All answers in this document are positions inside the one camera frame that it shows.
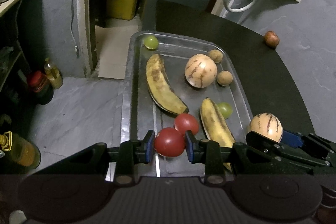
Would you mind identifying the spotted banana long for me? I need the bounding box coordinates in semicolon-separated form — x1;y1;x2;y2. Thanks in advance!
200;97;237;172

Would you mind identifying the red tomato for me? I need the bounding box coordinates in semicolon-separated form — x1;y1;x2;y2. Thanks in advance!
174;113;199;135
154;127;185;157

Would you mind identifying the large green grape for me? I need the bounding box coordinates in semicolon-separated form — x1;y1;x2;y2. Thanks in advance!
217;102;233;119

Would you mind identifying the spotted banana short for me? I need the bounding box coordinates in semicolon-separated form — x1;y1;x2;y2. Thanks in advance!
145;54;189;115

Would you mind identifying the silver metal tray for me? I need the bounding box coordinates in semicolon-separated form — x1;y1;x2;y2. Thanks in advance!
105;30;254;183

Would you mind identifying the brown round fruit near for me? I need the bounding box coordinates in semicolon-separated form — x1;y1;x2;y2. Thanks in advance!
217;71;233;86

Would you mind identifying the brown round fruit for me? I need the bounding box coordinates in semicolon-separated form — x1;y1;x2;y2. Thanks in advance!
217;71;233;86
209;50;223;64

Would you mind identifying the striped tan melon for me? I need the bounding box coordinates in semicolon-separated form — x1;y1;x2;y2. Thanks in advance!
185;54;218;88

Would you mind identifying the brown round fruit far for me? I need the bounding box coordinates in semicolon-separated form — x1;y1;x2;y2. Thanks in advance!
209;50;223;64

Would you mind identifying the reddish apple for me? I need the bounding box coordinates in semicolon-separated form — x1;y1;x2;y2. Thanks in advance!
264;31;280;48

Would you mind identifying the small oil bottle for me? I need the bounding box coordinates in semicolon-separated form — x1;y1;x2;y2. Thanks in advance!
44;57;63;89

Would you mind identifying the red lidded jar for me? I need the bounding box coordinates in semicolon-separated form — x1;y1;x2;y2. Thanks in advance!
28;71;54;105

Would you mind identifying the small green grape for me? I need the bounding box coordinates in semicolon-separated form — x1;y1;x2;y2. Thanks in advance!
143;35;159;51

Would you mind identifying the yellow jerrycan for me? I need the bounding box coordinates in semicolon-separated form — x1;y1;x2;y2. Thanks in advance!
107;0;137;20

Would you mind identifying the oil bottle yellow handle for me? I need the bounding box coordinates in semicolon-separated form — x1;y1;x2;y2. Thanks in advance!
0;131;41;169

